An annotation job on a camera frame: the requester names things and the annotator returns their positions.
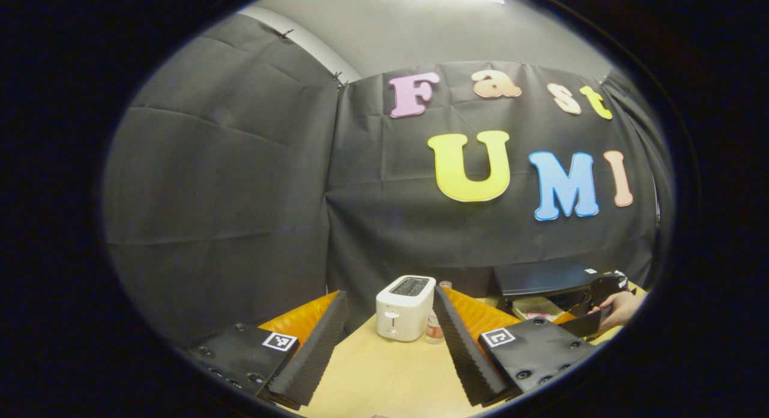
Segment black backdrop cloth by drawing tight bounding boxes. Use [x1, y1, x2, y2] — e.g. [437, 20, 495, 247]
[102, 13, 673, 347]

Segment white toaster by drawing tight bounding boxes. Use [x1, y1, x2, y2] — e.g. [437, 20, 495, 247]
[375, 275, 436, 342]

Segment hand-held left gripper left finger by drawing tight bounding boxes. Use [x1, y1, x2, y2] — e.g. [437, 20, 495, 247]
[183, 289, 351, 408]

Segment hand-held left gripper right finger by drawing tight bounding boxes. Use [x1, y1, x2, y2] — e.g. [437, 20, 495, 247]
[433, 285, 601, 408]

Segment black electric oven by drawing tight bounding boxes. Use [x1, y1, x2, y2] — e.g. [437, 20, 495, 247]
[493, 262, 628, 314]

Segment clear plastic bottle red label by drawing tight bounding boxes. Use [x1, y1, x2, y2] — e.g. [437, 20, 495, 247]
[425, 280, 452, 345]

